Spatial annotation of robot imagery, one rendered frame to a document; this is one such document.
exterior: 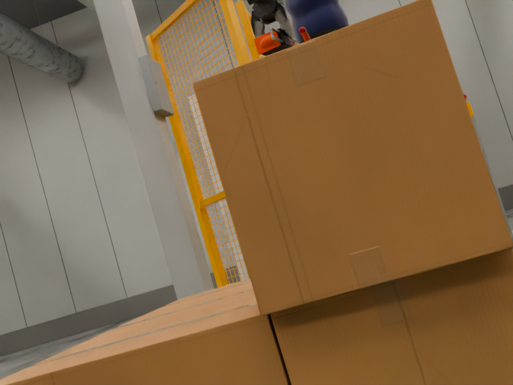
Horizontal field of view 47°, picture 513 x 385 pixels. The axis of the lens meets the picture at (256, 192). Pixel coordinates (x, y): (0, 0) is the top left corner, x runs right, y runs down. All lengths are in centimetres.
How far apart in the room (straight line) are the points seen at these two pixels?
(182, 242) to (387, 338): 219
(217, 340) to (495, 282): 46
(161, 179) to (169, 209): 16
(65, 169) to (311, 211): 1165
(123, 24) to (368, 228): 258
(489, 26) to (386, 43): 1085
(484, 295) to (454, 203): 15
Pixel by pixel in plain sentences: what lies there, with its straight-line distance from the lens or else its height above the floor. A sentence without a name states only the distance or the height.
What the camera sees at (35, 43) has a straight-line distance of 1094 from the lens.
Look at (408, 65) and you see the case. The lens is 96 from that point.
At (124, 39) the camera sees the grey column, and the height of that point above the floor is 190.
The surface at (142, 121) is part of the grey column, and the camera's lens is 319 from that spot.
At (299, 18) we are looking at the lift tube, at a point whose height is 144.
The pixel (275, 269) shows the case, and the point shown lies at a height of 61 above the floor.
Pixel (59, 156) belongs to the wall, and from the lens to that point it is 1259.
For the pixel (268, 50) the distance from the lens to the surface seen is 179.
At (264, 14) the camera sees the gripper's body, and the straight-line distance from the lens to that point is 185.
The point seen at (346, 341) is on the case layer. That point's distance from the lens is 100.
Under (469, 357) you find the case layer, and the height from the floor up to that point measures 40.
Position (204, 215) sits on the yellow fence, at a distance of 362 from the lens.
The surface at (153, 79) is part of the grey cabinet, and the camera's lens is 319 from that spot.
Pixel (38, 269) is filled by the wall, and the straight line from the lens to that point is 1279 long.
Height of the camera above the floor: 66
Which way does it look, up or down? 5 degrees up
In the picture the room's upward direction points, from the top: 17 degrees counter-clockwise
